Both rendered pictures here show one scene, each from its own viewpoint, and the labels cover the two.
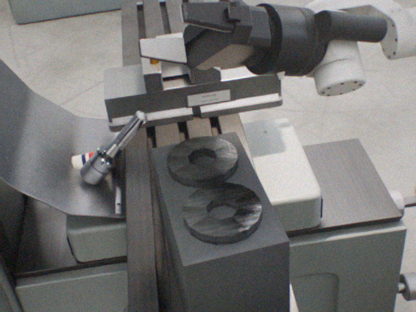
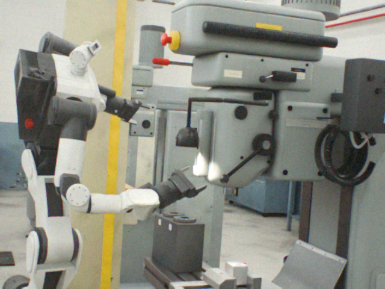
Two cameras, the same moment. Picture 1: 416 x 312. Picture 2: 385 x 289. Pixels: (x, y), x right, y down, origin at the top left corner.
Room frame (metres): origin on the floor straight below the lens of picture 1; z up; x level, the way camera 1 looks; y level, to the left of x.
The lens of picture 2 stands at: (2.74, -0.67, 1.53)
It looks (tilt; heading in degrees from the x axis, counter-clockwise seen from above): 3 degrees down; 162
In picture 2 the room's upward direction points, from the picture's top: 4 degrees clockwise
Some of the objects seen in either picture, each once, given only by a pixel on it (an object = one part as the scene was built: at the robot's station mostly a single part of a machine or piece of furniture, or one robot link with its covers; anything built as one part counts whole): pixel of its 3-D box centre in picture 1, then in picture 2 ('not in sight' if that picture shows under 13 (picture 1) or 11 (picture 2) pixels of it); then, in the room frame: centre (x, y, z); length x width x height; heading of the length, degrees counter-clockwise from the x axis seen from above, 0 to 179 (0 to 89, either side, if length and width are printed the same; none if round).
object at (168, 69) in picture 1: (171, 54); (236, 273); (1.05, 0.04, 1.04); 0.06 x 0.05 x 0.06; 4
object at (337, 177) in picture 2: not in sight; (337, 150); (1.15, 0.32, 1.45); 0.18 x 0.16 x 0.21; 93
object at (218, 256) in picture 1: (218, 240); (177, 239); (0.55, 0.00, 1.03); 0.22 x 0.12 x 0.20; 9
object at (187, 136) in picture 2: not in sight; (187, 136); (1.03, -0.14, 1.46); 0.07 x 0.07 x 0.06
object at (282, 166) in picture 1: (189, 179); not in sight; (0.97, 0.04, 0.79); 0.50 x 0.35 x 0.12; 93
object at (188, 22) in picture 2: not in sight; (245, 33); (0.97, 0.05, 1.81); 0.47 x 0.26 x 0.16; 93
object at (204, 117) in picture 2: not in sight; (203, 142); (0.98, -0.07, 1.45); 0.04 x 0.04 x 0.21; 3
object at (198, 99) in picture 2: not in sight; (208, 100); (1.11, -0.11, 1.58); 0.17 x 0.01 x 0.01; 19
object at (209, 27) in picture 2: not in sight; (272, 35); (1.11, 0.08, 1.79); 0.45 x 0.04 x 0.04; 93
